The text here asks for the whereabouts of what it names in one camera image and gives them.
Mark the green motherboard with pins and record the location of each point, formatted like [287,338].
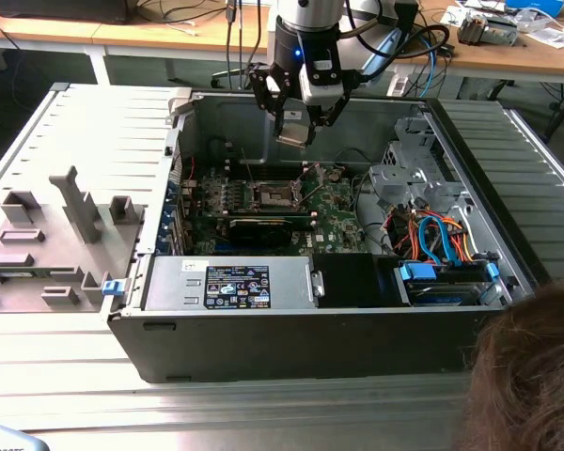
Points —
[338,221]

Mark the silver green CPU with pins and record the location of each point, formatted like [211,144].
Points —
[293,135]

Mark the blue box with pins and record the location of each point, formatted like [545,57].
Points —
[536,5]

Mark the grey rounded device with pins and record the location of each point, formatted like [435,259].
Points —
[4,439]

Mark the blue plastic latch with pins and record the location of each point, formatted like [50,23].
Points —
[113,287]

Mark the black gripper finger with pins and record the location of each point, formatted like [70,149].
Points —
[270,94]
[331,113]

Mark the office chair base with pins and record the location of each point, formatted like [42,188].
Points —
[220,80]

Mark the CPU socket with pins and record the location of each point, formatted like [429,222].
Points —
[275,195]

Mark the CPU cooler with fan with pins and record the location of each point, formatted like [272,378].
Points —
[474,30]

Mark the small white device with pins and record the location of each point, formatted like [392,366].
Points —
[398,86]

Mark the black PC case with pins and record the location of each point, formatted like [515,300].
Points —
[310,343]

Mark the green RAM stick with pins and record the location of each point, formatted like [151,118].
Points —
[19,273]

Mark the clear plastic bag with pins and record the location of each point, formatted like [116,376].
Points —
[552,37]

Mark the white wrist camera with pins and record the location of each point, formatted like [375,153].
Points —
[317,82]

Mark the black graphics card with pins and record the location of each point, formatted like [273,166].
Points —
[261,232]

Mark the silver coin battery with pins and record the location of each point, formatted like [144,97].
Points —
[334,177]

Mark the grey parts rack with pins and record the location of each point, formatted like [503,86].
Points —
[66,282]

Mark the metal locking lever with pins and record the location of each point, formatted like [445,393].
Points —
[249,171]

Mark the grey power supply unit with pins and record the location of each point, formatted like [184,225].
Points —
[178,282]

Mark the metal disk bay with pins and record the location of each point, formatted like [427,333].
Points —
[399,181]

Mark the black computer box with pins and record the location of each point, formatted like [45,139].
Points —
[51,11]

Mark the hard disk in blue carrier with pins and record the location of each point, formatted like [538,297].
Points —
[416,273]

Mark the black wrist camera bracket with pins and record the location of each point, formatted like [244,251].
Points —
[357,79]

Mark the brown haired person head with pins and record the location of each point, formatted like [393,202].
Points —
[536,376]

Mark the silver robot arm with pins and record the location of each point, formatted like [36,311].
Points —
[305,11]

